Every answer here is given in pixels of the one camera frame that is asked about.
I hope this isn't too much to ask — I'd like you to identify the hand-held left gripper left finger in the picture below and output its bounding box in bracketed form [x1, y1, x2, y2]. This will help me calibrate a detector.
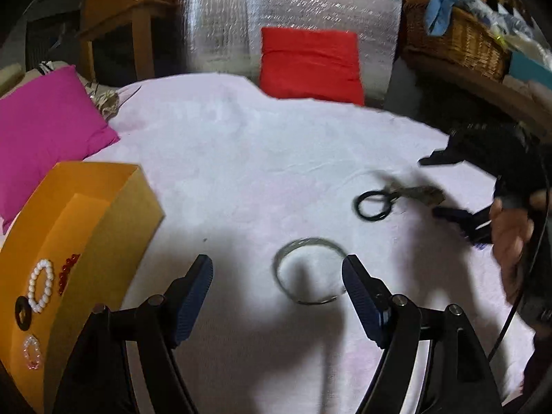
[52, 254, 214, 414]

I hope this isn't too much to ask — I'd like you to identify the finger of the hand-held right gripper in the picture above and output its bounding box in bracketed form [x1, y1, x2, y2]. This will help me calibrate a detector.
[432, 206, 494, 244]
[418, 136, 469, 167]

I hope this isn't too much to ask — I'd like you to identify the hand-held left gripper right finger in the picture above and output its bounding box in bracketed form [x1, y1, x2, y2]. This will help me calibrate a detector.
[342, 254, 503, 414]

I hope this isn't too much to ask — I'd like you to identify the gold metal wristwatch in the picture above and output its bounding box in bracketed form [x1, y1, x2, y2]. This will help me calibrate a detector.
[382, 181, 446, 205]

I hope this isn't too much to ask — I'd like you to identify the silver metal cuff bangle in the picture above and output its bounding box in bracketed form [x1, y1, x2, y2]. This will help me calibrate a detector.
[273, 237, 348, 306]

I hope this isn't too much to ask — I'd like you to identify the orange cardboard box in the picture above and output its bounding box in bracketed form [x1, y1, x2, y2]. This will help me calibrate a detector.
[0, 161, 166, 414]

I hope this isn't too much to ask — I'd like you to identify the red bead bracelet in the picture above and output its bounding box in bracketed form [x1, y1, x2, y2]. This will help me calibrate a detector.
[57, 252, 82, 298]

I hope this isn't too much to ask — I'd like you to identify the white bead bracelet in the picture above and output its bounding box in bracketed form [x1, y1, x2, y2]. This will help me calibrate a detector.
[27, 259, 56, 313]

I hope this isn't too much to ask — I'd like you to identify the clear pink bead bracelet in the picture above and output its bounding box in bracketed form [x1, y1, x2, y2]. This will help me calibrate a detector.
[22, 334, 44, 371]

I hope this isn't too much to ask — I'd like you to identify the dark brown wooden ring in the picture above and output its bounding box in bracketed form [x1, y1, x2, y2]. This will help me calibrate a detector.
[15, 297, 32, 333]

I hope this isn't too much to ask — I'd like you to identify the person's right forearm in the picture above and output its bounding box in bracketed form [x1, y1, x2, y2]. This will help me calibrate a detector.
[522, 332, 552, 402]

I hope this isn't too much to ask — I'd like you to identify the person's right hand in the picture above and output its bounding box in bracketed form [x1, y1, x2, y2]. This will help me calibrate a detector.
[491, 190, 548, 307]

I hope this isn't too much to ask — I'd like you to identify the dark wooden shelf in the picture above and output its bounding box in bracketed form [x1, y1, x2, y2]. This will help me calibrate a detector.
[397, 47, 552, 143]

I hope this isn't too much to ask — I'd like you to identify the black elastic band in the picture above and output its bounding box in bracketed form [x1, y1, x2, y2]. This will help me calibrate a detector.
[354, 190, 393, 220]

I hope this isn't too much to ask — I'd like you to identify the teal box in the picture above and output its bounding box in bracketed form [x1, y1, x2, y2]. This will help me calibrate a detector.
[509, 51, 552, 91]

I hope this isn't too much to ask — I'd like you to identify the wicker basket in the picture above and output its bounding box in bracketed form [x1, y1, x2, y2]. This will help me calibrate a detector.
[401, 2, 514, 82]

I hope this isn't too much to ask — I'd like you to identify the clear plastic bag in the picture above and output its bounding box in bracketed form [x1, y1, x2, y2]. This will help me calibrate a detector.
[466, 0, 538, 50]

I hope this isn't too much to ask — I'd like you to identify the blue cloth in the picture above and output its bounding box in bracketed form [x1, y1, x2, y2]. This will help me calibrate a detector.
[423, 0, 469, 37]

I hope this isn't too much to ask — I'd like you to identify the pale pink towel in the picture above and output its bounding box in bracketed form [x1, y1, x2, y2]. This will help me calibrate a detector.
[82, 73, 540, 414]

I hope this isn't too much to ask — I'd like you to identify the red cushion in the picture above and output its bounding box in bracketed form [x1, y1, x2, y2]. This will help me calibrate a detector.
[259, 27, 366, 106]

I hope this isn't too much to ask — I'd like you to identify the patterned beige cloth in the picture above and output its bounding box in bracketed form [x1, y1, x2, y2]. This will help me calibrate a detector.
[37, 61, 143, 119]

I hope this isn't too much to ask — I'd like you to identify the magenta cushion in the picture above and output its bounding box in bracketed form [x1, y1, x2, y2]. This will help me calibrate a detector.
[0, 65, 120, 231]

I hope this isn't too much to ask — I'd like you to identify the silver foil insulation sheet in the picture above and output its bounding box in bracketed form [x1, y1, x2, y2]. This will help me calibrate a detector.
[177, 0, 404, 108]

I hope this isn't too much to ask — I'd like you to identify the wooden chair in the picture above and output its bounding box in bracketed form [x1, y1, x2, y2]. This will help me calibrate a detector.
[78, 0, 193, 82]

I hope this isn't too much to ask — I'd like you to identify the black cable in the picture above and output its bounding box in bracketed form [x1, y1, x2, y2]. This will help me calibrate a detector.
[487, 129, 552, 361]

